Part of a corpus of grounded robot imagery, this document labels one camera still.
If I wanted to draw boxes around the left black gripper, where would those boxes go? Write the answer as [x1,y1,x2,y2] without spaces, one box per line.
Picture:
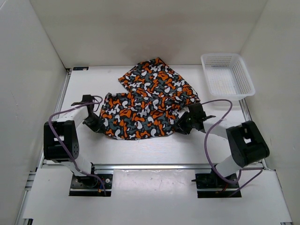
[82,113,105,133]

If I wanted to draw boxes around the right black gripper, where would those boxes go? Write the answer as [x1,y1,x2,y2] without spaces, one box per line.
[172,111,196,135]

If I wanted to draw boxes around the orange camouflage shorts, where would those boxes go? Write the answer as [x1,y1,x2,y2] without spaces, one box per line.
[100,57,200,140]

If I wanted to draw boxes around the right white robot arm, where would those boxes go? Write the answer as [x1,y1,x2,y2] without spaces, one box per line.
[175,102,270,188]

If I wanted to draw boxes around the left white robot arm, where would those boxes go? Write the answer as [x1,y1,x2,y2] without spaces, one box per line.
[44,95,105,188]

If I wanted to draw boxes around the white plastic mesh basket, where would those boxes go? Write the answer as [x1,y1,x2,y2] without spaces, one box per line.
[201,53,255,101]

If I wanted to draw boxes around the dark corner label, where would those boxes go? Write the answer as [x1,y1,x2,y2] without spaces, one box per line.
[73,67,89,71]

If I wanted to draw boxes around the left aluminium rail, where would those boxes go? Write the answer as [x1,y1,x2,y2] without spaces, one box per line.
[37,68,73,168]

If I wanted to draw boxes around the front aluminium rail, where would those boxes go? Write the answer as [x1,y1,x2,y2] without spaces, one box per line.
[94,164,211,170]

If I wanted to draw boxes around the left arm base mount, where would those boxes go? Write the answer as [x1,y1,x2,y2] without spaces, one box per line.
[69,170,113,197]

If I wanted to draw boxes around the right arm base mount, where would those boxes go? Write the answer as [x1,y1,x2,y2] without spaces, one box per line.
[191,171,242,199]

